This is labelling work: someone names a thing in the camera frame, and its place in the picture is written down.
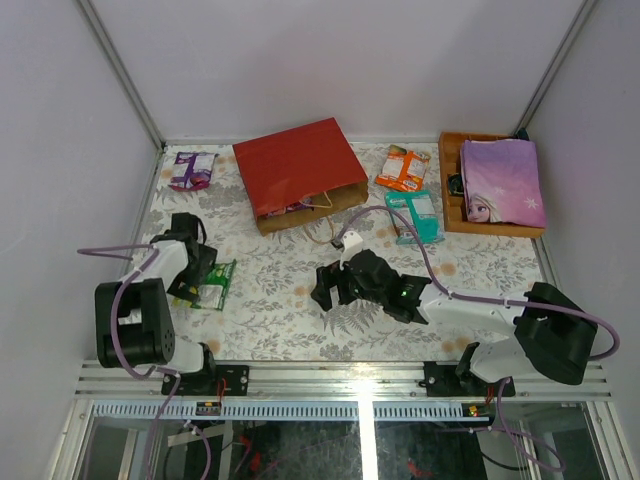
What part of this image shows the red green snack packet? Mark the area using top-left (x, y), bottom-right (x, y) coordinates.
top-left (171, 260), bottom-right (237, 311)

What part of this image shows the purple snack packet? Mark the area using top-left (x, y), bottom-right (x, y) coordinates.
top-left (169, 152), bottom-right (218, 192)

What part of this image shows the teal snack packet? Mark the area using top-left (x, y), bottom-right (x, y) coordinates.
top-left (385, 190), bottom-right (444, 244)

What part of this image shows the red brown paper bag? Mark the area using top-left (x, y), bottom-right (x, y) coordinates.
top-left (233, 118), bottom-right (369, 236)

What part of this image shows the orange snack packet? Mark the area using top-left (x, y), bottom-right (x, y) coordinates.
top-left (375, 145), bottom-right (431, 193)

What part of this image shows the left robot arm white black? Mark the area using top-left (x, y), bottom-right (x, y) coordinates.
top-left (94, 213), bottom-right (219, 395)

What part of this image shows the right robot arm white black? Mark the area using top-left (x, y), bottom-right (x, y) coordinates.
top-left (311, 249), bottom-right (597, 395)

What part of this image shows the floral table mat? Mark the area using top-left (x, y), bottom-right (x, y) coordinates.
top-left (142, 145), bottom-right (542, 361)

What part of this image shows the black object in tray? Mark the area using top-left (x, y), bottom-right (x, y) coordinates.
top-left (447, 173), bottom-right (465, 197)

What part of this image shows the orange wooden tray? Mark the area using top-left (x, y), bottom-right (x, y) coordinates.
top-left (438, 131), bottom-right (545, 239)

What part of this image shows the purple princess cloth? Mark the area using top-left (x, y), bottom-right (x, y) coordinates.
top-left (460, 139), bottom-right (546, 228)

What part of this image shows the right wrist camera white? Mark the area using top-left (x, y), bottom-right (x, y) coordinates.
top-left (331, 230), bottom-right (364, 265)

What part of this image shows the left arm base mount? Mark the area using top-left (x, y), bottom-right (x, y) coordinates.
top-left (177, 344), bottom-right (250, 398)

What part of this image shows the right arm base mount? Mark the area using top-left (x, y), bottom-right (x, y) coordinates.
top-left (418, 342), bottom-right (502, 403)

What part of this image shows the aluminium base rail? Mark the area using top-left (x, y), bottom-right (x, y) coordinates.
top-left (74, 360), bottom-right (612, 421)

